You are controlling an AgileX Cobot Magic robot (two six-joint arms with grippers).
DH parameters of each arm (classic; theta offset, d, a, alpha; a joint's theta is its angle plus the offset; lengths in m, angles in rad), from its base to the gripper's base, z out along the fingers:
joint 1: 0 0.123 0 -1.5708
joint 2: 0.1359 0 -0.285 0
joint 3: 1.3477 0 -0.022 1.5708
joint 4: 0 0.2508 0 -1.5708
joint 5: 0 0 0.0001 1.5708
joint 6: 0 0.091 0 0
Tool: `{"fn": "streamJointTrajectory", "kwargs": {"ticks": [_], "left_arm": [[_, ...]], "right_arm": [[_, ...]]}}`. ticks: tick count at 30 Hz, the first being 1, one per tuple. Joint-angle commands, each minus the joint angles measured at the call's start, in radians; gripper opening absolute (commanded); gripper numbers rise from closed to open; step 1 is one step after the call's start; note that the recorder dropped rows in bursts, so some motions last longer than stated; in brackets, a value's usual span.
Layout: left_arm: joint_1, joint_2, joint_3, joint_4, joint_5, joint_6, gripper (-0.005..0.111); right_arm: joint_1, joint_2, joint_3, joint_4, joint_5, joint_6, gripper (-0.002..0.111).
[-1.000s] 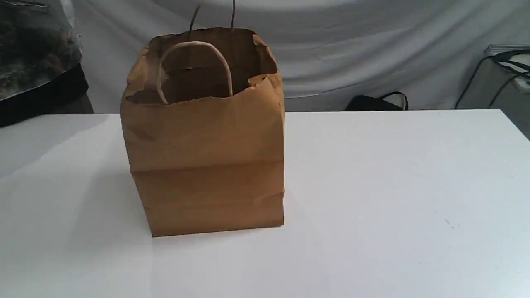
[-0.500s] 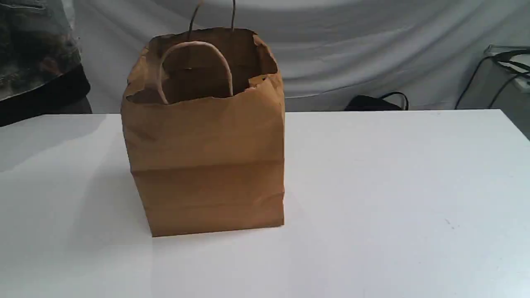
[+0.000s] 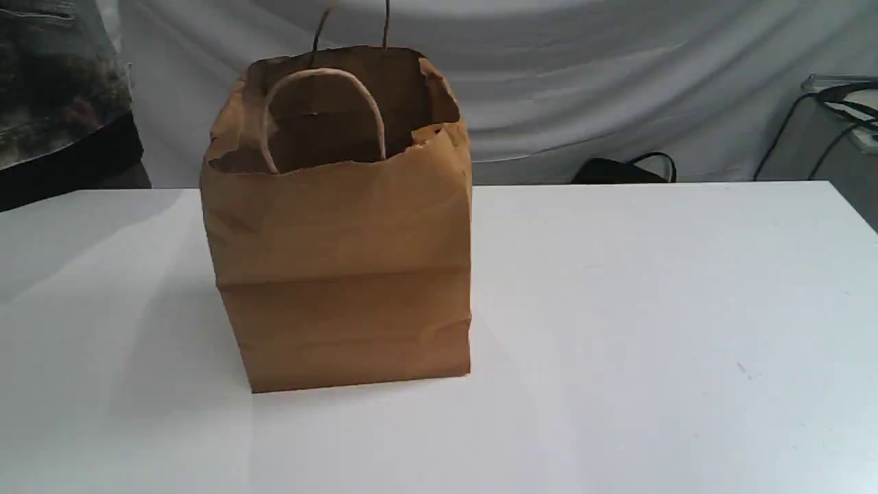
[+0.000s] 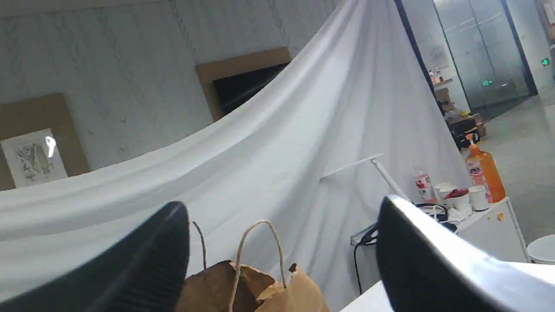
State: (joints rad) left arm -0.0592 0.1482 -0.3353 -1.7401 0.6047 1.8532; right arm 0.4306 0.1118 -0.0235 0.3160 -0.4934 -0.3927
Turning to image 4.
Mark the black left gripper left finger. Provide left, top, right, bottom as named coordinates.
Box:
left=1, top=201, right=190, bottom=312

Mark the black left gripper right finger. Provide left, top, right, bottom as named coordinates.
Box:
left=376, top=195, right=555, bottom=312

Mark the brown paper bag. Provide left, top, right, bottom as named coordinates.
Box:
left=175, top=220, right=329, bottom=312

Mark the white side table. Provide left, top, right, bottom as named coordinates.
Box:
left=349, top=197, right=531, bottom=293

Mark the white paper cup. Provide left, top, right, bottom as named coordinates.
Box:
left=468, top=185, right=489, bottom=212

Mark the orange detergent bottle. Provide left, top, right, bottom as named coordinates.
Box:
left=465, top=133, right=506, bottom=203

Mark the white desk lamp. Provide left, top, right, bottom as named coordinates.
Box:
left=320, top=153, right=410, bottom=202

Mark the white backdrop cloth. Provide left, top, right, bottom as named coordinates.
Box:
left=0, top=0, right=470, bottom=311

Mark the framed plant picture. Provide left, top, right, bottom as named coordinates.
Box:
left=0, top=93, right=91, bottom=190

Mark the black cable on side table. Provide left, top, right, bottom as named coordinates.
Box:
left=353, top=203, right=458, bottom=295

